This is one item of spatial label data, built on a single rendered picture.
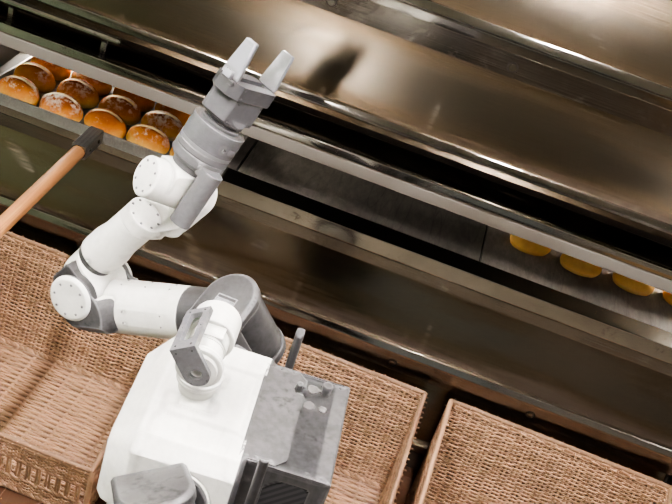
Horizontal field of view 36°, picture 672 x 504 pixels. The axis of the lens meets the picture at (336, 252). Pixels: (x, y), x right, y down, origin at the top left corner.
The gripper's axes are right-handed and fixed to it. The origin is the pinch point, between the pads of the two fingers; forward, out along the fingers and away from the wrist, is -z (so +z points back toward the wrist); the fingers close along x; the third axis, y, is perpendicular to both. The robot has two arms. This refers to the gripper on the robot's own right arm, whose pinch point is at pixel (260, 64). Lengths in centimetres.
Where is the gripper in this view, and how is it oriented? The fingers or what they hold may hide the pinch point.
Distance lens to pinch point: 154.3
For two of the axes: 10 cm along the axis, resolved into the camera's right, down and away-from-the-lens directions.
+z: -5.7, 7.7, 2.8
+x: -4.3, 0.0, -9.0
